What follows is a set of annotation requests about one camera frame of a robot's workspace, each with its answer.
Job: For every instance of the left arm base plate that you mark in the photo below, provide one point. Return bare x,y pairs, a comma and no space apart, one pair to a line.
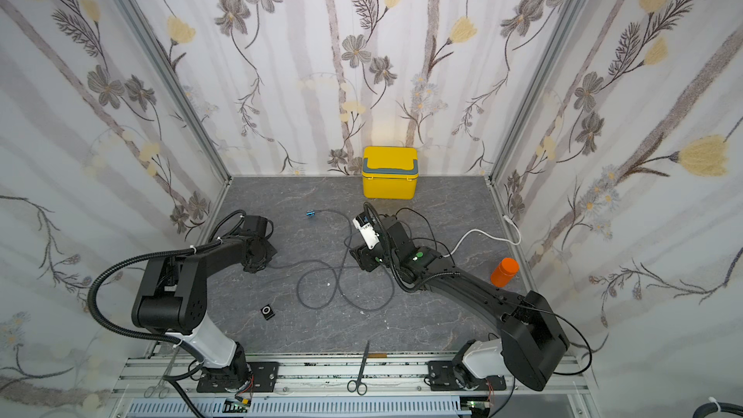
257,377

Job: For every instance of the orange cylindrical bottle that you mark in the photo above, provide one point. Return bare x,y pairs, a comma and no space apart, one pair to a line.
505,272

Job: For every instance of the white slotted cable duct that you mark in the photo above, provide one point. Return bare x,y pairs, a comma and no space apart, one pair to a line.
335,407

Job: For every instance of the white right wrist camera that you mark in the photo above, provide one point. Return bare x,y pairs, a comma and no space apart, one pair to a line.
364,224

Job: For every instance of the yellow storage box grey handle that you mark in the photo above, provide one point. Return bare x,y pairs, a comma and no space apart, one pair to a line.
390,172

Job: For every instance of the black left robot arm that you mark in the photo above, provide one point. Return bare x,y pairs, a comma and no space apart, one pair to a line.
248,226

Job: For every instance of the black handled scissors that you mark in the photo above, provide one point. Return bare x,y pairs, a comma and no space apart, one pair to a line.
357,385

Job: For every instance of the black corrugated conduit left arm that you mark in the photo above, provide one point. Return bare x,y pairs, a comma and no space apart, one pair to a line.
171,304

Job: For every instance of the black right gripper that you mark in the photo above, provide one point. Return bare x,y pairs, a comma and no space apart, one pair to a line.
362,253

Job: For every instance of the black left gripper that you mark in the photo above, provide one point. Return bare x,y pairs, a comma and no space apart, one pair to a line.
256,267

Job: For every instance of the black mp3 player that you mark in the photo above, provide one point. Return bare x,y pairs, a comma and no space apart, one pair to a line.
267,312

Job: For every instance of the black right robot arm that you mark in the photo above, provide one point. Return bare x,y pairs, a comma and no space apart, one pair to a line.
530,342

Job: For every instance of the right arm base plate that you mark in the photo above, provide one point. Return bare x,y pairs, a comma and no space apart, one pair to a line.
445,376

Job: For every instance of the silver surgical scissors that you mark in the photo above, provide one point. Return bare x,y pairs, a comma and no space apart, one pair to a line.
160,390

